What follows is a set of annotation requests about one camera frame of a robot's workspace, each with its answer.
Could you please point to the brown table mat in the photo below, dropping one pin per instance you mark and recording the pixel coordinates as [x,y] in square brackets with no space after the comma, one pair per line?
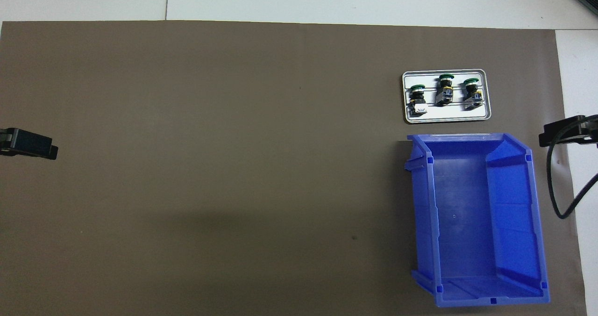
[233,143]

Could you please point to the silver metal tray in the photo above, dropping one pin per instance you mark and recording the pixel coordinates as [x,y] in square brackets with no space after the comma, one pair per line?
[448,112]

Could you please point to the blue plastic storage bin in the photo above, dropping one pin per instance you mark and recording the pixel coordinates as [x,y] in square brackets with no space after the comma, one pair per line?
[467,222]

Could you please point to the green push button switch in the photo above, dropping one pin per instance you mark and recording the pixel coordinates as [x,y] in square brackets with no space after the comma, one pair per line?
[472,93]
[417,98]
[444,91]

